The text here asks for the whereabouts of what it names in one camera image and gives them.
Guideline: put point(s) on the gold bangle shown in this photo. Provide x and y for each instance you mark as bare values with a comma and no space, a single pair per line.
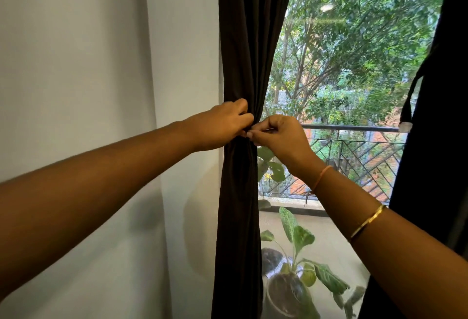
366,221

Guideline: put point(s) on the green trees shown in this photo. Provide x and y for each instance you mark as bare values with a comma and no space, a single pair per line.
351,44

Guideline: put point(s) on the metal balcony railing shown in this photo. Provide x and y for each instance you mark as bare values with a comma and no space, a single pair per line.
351,161

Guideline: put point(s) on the potted green leafy plant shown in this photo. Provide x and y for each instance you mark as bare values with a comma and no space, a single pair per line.
296,242

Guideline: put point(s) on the person's left fingers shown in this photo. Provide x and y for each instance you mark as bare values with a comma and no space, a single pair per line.
243,112

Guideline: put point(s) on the person's right thumb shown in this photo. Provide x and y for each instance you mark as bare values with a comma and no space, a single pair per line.
257,138

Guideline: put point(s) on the dark round plant pot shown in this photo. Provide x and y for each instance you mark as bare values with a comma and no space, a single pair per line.
271,260

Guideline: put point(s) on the person's left hand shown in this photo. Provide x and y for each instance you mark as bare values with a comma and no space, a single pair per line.
215,125

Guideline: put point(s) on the orange thread wristband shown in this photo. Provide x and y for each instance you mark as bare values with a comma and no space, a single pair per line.
320,178

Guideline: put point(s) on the person's right forearm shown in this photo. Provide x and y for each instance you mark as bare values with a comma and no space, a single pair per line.
387,253

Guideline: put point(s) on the dark brown curtain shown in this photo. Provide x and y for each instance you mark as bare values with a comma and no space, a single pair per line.
239,74
431,139

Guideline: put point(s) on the person's left forearm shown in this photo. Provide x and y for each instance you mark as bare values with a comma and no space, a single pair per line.
87,198

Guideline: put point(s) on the person's right hand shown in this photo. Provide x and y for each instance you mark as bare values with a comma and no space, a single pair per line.
285,139

